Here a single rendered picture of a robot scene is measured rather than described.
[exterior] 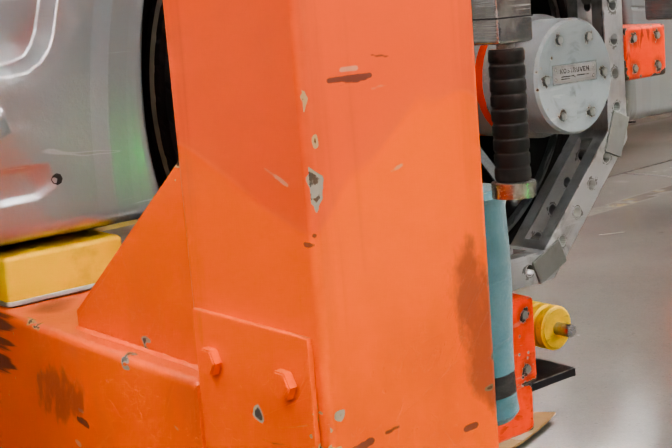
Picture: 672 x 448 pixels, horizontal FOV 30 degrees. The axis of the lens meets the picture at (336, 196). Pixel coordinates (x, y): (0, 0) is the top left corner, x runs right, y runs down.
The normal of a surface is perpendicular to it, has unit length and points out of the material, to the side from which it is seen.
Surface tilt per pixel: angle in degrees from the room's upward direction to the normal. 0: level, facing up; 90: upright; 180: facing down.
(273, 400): 90
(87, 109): 90
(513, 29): 90
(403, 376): 90
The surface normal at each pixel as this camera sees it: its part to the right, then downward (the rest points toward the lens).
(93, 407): -0.77, 0.16
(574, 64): 0.63, 0.07
